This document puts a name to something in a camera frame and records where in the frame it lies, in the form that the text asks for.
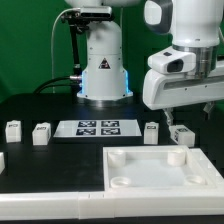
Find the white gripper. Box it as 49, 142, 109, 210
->
143, 63, 224, 126

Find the white square tabletop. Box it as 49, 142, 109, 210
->
103, 145, 224, 192

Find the white sheet with AprilTags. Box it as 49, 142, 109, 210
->
54, 119, 141, 138

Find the white part at left edge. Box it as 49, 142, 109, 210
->
0, 152, 5, 174

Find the white obstacle fence bar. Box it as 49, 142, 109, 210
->
0, 192, 224, 221

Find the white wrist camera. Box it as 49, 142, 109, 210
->
148, 47, 196, 74

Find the black cable bundle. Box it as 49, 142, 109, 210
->
33, 75, 83, 94

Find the black camera on stand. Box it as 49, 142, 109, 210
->
61, 6, 113, 23

